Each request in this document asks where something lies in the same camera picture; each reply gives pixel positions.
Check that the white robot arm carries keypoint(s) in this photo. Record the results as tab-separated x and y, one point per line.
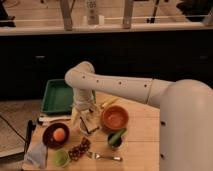
186	112

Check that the grey-blue cloth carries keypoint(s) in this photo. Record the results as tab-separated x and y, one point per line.
37	156

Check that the green plastic tray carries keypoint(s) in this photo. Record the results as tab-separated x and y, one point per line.
58	98

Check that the black table clamp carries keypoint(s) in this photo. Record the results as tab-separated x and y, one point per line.
30	128

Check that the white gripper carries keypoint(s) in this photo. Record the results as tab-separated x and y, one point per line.
86	115

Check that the white paper cup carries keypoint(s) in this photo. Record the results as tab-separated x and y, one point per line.
87	127

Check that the orange bowl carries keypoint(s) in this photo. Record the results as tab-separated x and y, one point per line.
114	117

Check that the small black bowl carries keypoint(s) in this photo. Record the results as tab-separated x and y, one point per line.
117	144

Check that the orange fruit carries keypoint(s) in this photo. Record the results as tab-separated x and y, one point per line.
59	135

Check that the green cucumber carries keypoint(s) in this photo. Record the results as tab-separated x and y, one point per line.
116	136

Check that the white marker pen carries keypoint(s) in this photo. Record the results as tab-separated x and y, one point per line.
51	118

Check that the bunch of dark grapes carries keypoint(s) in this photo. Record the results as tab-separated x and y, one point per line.
76	152

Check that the yellow banana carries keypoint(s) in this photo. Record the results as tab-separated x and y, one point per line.
108	102

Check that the dark brown plate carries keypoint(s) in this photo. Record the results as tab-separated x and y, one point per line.
48	138

